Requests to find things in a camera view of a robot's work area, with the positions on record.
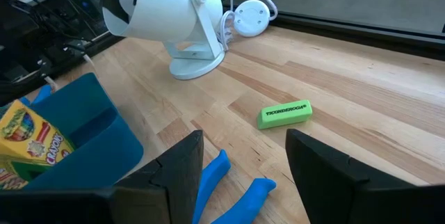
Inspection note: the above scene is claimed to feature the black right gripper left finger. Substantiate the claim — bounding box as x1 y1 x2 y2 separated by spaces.
114 129 204 224

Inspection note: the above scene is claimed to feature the white spot lamp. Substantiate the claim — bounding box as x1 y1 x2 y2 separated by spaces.
102 0 225 81

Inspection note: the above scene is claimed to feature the blue plastic bin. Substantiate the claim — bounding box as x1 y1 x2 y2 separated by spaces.
0 72 144 190

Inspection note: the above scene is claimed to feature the black table edge rail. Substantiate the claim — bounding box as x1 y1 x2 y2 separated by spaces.
267 10 445 61

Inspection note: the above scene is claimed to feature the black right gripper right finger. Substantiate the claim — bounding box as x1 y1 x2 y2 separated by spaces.
284 128 427 224

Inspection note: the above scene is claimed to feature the white round lamp switch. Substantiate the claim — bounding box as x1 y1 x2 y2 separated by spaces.
232 0 271 38

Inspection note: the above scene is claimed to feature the green Ticonderoga eraser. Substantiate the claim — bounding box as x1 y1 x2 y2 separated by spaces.
257 99 313 130

